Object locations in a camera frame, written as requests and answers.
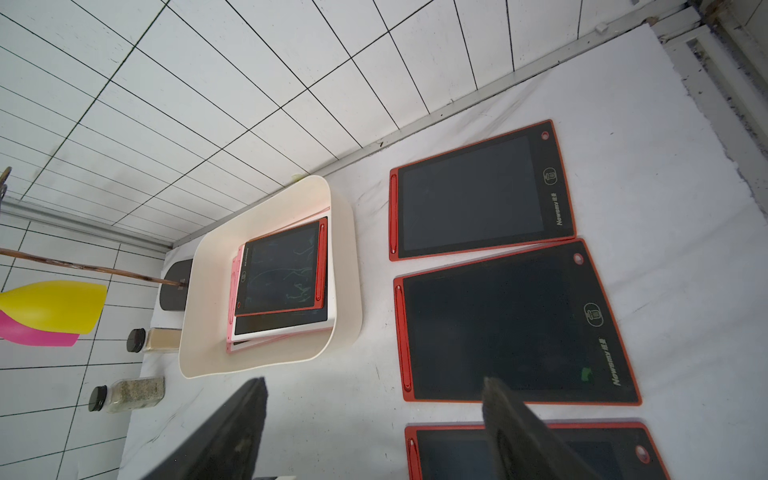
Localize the pink bottom writing tablet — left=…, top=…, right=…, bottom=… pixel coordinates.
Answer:
left=226, top=245, right=281, bottom=354

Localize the metal cup holder stand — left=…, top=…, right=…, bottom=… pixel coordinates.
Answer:
left=0, top=166, right=194, bottom=313

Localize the yellow plastic goblet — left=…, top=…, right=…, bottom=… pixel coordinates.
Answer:
left=1, top=280, right=108, bottom=335

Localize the cream plastic storage box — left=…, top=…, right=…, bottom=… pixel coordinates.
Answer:
left=179, top=176, right=363, bottom=379

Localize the white pink writing tablet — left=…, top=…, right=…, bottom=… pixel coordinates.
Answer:
left=226, top=242, right=336, bottom=344

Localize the glass jar with grey contents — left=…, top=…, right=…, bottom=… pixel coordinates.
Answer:
left=88, top=377, right=165, bottom=413

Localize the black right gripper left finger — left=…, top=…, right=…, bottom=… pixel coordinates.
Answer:
left=146, top=378, right=268, bottom=479

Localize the pink plastic goblet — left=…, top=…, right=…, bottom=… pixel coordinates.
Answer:
left=1, top=312, right=79, bottom=347

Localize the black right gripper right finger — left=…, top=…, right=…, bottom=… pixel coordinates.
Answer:
left=482, top=377, right=599, bottom=480

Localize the glass jar with beige contents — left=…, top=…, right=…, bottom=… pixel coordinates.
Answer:
left=126, top=328, right=182, bottom=353

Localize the red writing tablet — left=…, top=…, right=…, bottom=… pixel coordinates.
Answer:
left=387, top=119, right=577, bottom=261
left=230, top=217, right=329, bottom=317
left=393, top=238, right=642, bottom=406
left=405, top=421, right=669, bottom=479

